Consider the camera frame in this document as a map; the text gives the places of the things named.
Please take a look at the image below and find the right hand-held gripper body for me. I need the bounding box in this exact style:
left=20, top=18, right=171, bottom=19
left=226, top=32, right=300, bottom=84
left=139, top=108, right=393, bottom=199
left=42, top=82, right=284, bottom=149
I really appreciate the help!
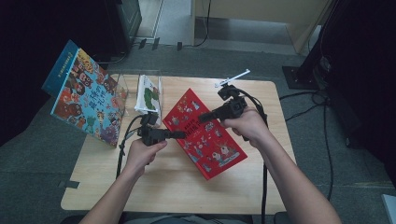
left=214, top=68, right=251, bottom=123

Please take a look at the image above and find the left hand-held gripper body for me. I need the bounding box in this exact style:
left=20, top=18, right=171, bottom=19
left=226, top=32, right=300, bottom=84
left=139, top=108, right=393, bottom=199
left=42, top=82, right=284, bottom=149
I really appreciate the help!
left=136, top=111, right=172, bottom=147

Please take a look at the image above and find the red picture book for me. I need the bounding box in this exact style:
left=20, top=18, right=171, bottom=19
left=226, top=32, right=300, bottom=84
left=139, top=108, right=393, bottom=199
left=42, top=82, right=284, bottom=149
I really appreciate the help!
left=162, top=87, right=249, bottom=182

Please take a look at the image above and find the white caterpillar picture book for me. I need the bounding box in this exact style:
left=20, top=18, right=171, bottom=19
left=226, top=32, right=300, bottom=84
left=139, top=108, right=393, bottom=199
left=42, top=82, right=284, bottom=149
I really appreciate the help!
left=134, top=74, right=163, bottom=126

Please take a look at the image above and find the clear acrylic book rack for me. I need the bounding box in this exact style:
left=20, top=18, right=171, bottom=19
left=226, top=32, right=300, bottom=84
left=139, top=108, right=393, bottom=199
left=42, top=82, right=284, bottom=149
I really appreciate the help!
left=105, top=68, right=164, bottom=126

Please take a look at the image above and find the light blue monster picture book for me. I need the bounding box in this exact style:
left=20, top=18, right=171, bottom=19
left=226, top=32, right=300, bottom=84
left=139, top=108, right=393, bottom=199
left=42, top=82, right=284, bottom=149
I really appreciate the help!
left=49, top=48, right=129, bottom=148

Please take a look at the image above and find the blue dinosaur picture book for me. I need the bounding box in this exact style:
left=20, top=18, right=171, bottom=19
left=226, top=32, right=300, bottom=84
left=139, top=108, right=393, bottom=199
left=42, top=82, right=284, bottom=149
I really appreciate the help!
left=40, top=38, right=81, bottom=98

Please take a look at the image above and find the person's left hand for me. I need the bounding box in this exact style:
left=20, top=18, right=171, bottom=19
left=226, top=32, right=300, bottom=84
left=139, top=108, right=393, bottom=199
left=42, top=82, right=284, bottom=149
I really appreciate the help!
left=123, top=137, right=169, bottom=180

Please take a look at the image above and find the person's right hand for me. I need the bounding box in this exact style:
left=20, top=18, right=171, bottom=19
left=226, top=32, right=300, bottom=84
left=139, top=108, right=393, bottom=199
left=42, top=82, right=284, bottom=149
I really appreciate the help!
left=219, top=106, right=271, bottom=149

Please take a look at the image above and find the black metal stand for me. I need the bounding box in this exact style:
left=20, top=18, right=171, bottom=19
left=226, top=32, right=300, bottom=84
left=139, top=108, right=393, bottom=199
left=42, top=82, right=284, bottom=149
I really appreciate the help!
left=281, top=0, right=335, bottom=91

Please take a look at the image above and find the black floor tape strip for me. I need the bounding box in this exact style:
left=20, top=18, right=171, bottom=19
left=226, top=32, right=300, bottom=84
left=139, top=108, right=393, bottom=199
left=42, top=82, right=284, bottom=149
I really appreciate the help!
left=57, top=179, right=81, bottom=189

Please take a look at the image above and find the beige wooden furniture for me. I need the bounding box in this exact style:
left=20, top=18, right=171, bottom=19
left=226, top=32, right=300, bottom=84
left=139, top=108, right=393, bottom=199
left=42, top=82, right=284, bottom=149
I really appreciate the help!
left=191, top=0, right=332, bottom=54

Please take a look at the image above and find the black cabinet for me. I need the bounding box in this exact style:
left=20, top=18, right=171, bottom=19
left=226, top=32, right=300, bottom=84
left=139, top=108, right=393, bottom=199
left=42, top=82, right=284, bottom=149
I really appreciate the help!
left=104, top=0, right=143, bottom=56

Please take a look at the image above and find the white object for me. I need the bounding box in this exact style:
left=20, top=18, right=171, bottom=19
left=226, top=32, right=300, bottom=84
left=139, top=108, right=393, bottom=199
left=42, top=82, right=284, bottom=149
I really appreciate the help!
left=380, top=193, right=396, bottom=224

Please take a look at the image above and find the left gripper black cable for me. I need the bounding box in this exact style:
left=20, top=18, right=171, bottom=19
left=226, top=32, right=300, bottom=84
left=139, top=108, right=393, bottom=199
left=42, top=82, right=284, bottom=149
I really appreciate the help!
left=115, top=113, right=148, bottom=180

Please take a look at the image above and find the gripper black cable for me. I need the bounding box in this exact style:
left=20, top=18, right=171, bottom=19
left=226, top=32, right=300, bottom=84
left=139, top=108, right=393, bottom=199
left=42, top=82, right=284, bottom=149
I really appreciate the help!
left=115, top=113, right=148, bottom=180
left=236, top=88, right=270, bottom=224

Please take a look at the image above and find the short black floor cable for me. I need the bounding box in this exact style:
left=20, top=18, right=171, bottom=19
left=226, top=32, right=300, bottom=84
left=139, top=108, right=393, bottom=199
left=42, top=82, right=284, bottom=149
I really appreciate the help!
left=278, top=89, right=328, bottom=102

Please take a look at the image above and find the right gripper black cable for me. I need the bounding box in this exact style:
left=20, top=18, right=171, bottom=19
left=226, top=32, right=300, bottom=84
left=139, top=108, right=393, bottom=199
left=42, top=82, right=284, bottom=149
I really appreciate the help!
left=236, top=88, right=270, bottom=224

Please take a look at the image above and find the black hanging cable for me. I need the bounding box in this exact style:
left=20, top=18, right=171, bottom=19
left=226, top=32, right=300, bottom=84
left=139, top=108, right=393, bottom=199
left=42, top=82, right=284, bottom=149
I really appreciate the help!
left=182, top=0, right=213, bottom=49

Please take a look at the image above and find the long black floor cable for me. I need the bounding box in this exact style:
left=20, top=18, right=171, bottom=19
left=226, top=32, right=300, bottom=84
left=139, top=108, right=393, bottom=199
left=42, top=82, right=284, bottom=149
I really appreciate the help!
left=315, top=101, right=336, bottom=203

